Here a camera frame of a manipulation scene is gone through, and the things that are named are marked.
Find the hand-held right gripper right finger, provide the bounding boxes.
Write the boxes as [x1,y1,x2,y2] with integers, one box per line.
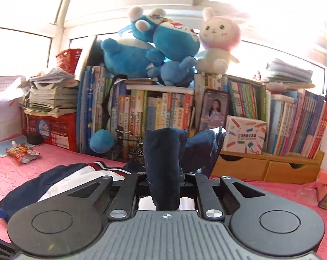
[184,172,289,220]

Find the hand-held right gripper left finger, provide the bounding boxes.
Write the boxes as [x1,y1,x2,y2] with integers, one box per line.
[44,171,148,220]

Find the navy and white jacket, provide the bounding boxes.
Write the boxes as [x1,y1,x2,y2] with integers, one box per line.
[0,127,226,218]

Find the black model bicycle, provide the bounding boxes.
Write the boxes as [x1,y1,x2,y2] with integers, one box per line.
[112,129,146,166]

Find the blue booklet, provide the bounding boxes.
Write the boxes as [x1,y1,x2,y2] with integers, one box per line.
[0,136,28,158]

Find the red snack packet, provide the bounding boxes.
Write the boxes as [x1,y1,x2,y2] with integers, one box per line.
[5,141,41,164]

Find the white pencil-print box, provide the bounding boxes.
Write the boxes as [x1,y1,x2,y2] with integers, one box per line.
[222,115,267,155]

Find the black smartphone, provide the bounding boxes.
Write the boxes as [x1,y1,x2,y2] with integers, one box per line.
[199,89,230,135]

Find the row of thick colourful books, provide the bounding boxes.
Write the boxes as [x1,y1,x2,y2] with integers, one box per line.
[109,83,195,137]

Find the small black box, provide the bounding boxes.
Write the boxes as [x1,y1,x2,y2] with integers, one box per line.
[26,133,43,145]

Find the row of thin blue books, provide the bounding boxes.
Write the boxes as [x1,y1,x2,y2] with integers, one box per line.
[78,65,112,152]

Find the red plastic crate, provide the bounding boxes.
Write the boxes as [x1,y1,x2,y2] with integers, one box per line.
[24,112,78,152]

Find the wooden drawer organiser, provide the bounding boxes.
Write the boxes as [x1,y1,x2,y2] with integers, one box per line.
[211,149,325,185]

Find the white storage box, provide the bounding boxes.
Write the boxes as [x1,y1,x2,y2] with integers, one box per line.
[0,76,27,144]

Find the row of green-spined books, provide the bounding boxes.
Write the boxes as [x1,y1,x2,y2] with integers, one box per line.
[194,73,271,120]

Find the row of pale blue books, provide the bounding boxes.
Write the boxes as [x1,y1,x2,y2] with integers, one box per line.
[269,93,297,155]

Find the stack of paper workbooks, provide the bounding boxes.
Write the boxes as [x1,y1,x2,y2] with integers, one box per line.
[22,69,80,117]

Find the blue white whale plush toy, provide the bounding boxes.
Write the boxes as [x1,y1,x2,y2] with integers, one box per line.
[100,38,165,80]

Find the row of red blue-spined books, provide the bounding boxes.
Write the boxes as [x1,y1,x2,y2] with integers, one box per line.
[294,89,327,159]

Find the red plastic basket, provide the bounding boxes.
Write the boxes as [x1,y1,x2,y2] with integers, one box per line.
[56,49,82,75]

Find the stack of pale blue folders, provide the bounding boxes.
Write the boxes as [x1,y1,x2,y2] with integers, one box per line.
[262,58,314,84]

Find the blue cat plush toy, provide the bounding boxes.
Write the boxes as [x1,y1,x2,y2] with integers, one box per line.
[119,6,200,87]

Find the pink white rabbit plush toy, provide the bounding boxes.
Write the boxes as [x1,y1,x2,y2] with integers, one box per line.
[194,7,242,75]

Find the window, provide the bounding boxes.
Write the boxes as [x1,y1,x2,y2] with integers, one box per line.
[0,0,327,93]

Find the black strap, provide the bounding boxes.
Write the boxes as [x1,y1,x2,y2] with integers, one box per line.
[101,74,128,130]

